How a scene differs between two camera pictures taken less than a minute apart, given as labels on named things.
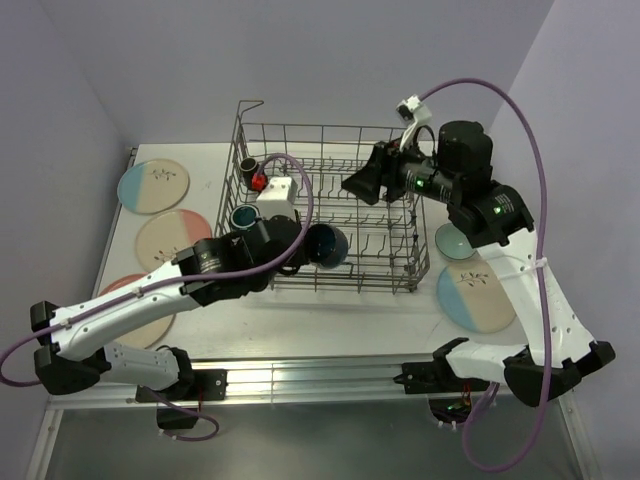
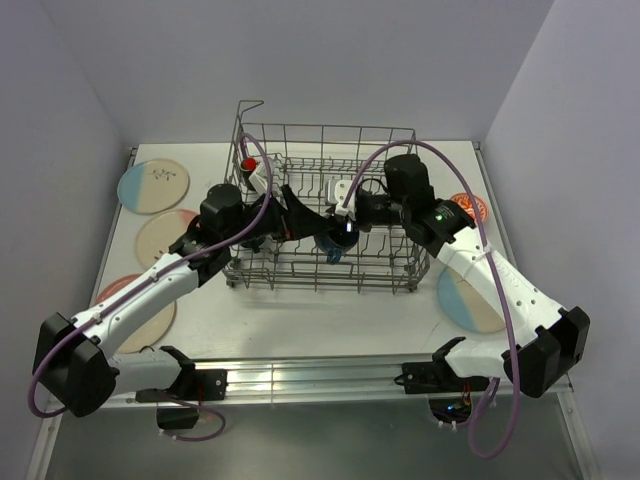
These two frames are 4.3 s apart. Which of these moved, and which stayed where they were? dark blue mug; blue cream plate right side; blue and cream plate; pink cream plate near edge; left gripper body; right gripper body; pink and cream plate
Moved: left gripper body; dark blue mug; right gripper body
Stayed: blue cream plate right side; pink cream plate near edge; blue and cream plate; pink and cream plate
